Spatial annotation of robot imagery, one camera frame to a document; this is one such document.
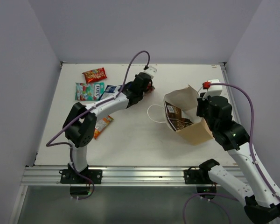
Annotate brown chip bag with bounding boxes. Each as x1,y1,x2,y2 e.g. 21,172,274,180
164,101,193,132

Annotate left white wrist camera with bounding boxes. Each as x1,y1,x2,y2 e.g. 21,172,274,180
143,66,157,79

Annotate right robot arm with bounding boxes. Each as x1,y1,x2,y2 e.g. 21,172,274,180
196,93,280,224

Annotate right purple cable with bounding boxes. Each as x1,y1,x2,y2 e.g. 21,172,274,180
182,83,280,224

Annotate red Doritos chip bag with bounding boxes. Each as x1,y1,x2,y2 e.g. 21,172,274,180
145,85,155,93

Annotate orange snack packet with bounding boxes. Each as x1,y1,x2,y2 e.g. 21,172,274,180
93,115,114,139

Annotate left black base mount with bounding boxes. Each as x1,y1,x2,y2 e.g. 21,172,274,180
58,168,103,198

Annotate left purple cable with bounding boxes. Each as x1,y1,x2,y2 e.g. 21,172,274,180
46,50,151,200

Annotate brown paper bag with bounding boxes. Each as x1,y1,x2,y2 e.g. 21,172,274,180
147,84,215,146

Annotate aluminium front rail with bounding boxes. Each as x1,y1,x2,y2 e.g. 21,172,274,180
21,165,264,186

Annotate teal Fox's candy bag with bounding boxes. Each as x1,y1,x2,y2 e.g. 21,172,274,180
75,82,105,101

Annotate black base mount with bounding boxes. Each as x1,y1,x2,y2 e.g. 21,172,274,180
58,168,103,198
183,167,217,198

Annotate small red snack packet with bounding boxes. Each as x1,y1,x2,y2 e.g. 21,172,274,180
82,67,107,83

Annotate blue snack bag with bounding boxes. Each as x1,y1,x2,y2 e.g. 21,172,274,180
99,85,121,100

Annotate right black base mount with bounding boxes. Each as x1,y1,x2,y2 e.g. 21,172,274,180
183,167,217,198

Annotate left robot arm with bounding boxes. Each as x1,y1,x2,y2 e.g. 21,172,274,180
63,71,154,183

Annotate purple cable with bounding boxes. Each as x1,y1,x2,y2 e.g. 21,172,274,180
46,50,151,200
182,83,280,224

